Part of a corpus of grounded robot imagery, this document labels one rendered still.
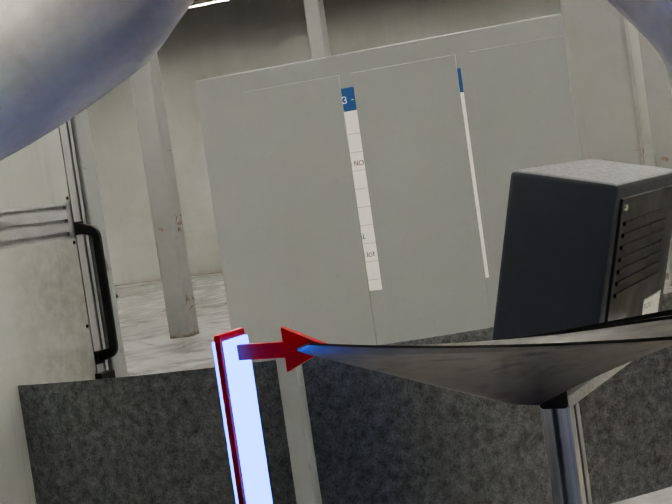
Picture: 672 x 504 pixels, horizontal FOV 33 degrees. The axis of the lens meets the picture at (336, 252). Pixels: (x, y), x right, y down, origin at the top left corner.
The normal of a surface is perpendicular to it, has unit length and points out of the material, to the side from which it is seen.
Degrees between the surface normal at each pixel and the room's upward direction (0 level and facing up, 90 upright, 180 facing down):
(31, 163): 90
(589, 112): 90
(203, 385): 90
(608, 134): 90
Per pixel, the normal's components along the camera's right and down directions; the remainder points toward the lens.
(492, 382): 0.10, 0.93
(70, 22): -0.07, 0.31
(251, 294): -0.31, 0.10
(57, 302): 0.86, -0.10
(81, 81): 0.34, 0.75
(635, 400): 0.36, 0.00
